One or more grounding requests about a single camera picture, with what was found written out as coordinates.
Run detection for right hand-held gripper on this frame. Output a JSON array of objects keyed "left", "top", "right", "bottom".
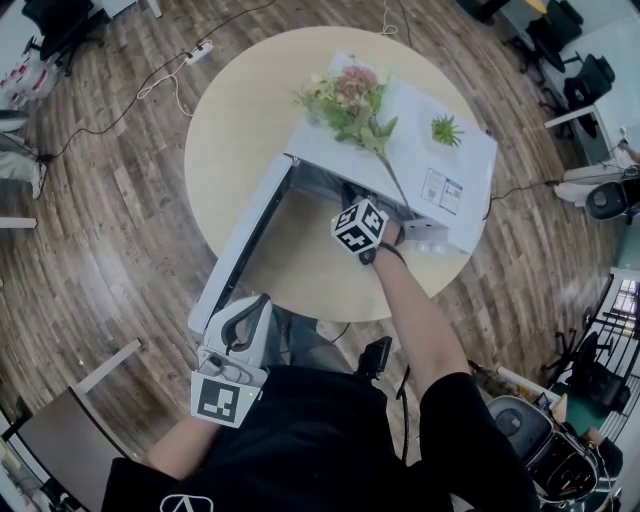
[{"left": 331, "top": 197, "right": 392, "bottom": 266}]

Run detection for person's right forearm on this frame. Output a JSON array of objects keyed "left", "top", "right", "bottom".
[{"left": 372, "top": 222, "right": 473, "bottom": 400}]

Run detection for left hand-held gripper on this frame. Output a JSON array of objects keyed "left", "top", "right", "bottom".
[{"left": 189, "top": 293, "right": 275, "bottom": 429}]

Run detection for thin black cable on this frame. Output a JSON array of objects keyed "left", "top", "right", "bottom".
[{"left": 482, "top": 177, "right": 561, "bottom": 221}]

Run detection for red and white bag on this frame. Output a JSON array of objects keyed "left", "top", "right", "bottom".
[{"left": 0, "top": 53, "right": 57, "bottom": 105}]

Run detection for person's green trouser leg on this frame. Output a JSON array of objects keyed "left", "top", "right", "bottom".
[{"left": 286, "top": 314, "right": 357, "bottom": 375}]

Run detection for white power strip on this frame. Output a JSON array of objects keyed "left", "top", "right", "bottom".
[{"left": 183, "top": 40, "right": 215, "bottom": 66}]

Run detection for round beige table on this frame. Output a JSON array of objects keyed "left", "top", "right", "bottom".
[{"left": 183, "top": 25, "right": 475, "bottom": 324}]

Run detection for small green artificial plant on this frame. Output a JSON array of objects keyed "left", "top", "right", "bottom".
[{"left": 430, "top": 113, "right": 467, "bottom": 148}]

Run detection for white desk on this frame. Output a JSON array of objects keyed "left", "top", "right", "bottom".
[{"left": 543, "top": 74, "right": 640, "bottom": 167}]

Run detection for long black floor cable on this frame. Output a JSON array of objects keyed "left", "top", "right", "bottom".
[{"left": 37, "top": 0, "right": 279, "bottom": 162}]

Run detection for white microwave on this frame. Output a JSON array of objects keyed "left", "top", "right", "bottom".
[{"left": 187, "top": 52, "right": 500, "bottom": 337}]

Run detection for artificial flower bouquet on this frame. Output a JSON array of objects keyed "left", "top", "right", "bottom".
[{"left": 290, "top": 62, "right": 407, "bottom": 204}]

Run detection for white floor cable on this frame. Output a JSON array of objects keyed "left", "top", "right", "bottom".
[{"left": 136, "top": 59, "right": 196, "bottom": 119}]

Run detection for person's left forearm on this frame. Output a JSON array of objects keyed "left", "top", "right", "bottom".
[{"left": 146, "top": 413, "right": 227, "bottom": 477}]

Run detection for black body-worn device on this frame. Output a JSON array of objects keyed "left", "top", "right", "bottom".
[{"left": 356, "top": 335, "right": 395, "bottom": 382}]

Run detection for black office chair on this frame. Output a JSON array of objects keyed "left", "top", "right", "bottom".
[
  {"left": 541, "top": 328, "right": 632, "bottom": 417},
  {"left": 538, "top": 52, "right": 617, "bottom": 140},
  {"left": 518, "top": 0, "right": 585, "bottom": 77},
  {"left": 21, "top": 0, "right": 107, "bottom": 77}
]

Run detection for black wrist strap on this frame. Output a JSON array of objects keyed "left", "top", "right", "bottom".
[{"left": 378, "top": 240, "right": 408, "bottom": 262}]

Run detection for grey table with white legs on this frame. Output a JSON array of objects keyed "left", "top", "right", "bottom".
[{"left": 0, "top": 337, "right": 145, "bottom": 484}]

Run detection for person's black shirt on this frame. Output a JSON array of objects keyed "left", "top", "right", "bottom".
[{"left": 99, "top": 363, "right": 542, "bottom": 512}]

